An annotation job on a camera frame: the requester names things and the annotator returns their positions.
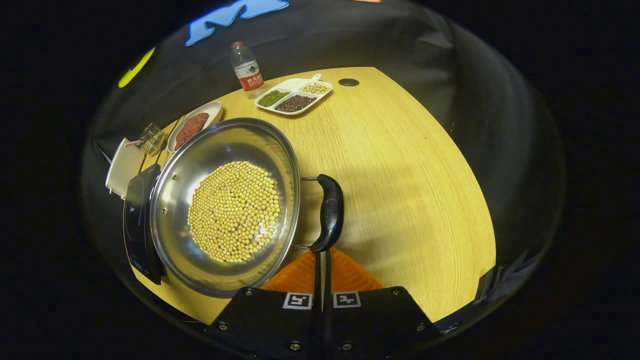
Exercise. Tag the clear plastic water bottle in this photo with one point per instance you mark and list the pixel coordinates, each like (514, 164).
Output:
(248, 75)

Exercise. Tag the pile of dark beans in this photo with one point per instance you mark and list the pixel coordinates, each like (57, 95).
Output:
(295, 103)

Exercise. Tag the pile of pale beans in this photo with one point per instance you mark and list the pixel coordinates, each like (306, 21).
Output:
(316, 88)

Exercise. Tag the round white plate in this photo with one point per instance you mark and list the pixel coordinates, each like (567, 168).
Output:
(212, 112)

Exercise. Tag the red meat slice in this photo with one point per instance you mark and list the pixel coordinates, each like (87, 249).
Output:
(191, 129)

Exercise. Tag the black desk grommet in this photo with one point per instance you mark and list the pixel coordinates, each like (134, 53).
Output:
(348, 82)

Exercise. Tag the pile of soybeans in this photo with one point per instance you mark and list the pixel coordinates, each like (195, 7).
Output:
(235, 212)

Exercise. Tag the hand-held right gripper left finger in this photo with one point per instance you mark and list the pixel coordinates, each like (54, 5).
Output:
(270, 320)

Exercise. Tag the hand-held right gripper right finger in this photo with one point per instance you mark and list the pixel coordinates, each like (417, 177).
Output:
(375, 320)

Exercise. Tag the stainless steel pot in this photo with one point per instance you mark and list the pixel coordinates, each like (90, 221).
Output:
(172, 200)

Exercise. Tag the pile of green beans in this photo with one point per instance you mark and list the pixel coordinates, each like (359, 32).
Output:
(273, 98)

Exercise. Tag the white toaster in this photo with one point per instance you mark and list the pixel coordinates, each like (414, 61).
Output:
(124, 167)

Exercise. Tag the white divided dish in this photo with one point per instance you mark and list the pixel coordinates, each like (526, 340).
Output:
(295, 85)

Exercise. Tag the black induction cooktop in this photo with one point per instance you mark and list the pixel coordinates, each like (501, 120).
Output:
(137, 225)

